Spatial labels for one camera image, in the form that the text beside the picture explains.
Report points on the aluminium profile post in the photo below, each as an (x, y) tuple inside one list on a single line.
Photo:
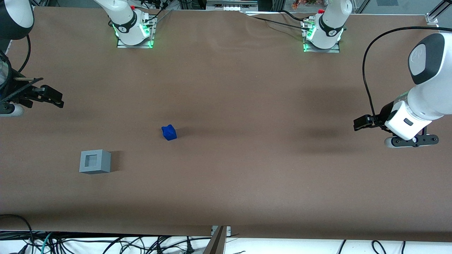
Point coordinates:
[(216, 243)]

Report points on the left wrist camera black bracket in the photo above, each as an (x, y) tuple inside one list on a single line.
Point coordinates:
[(413, 140)]

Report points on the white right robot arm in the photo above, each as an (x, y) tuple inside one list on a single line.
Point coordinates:
[(124, 19)]

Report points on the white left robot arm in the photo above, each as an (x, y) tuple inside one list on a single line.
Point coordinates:
[(429, 95)]

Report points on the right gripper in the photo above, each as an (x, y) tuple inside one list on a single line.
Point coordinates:
[(15, 92)]

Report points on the gray cube base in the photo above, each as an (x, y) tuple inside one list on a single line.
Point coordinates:
[(95, 162)]

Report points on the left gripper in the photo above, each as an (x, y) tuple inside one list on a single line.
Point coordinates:
[(382, 115)]

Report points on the silver corner bracket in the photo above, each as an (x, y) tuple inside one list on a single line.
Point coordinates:
[(431, 19)]

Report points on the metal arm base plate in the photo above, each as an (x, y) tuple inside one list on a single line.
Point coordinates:
[(136, 45), (323, 50)]

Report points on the blue plastic part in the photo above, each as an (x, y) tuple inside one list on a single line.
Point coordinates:
[(169, 133)]

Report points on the brown table cover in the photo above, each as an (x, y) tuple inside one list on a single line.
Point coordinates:
[(240, 165)]

